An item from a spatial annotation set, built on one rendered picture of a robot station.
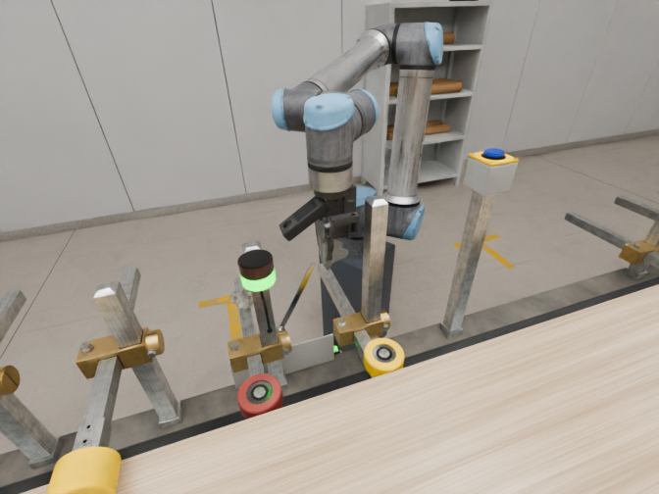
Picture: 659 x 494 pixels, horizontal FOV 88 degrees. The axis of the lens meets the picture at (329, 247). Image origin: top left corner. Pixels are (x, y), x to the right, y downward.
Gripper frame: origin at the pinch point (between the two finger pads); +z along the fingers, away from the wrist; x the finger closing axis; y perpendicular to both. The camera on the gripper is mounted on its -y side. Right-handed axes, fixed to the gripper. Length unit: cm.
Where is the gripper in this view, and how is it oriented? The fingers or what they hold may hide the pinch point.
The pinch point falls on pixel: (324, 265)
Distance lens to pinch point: 80.9
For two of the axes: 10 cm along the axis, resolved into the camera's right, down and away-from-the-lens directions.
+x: -3.2, -5.2, 7.9
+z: 0.3, 8.3, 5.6
